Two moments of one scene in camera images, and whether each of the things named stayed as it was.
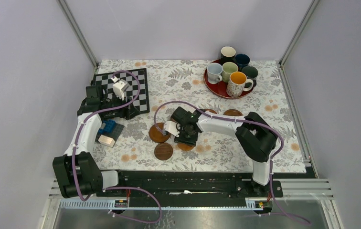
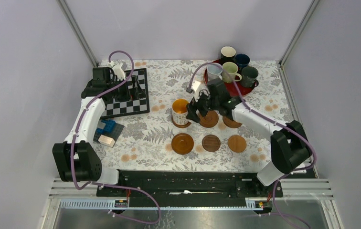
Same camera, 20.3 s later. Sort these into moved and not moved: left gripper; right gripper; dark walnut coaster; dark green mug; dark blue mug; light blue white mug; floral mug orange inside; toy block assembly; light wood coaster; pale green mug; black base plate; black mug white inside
Moved: floral mug orange inside; right gripper; light wood coaster; dark walnut coaster; left gripper
Not moved: pale green mug; dark green mug; black mug white inside; dark blue mug; black base plate; toy block assembly; light blue white mug
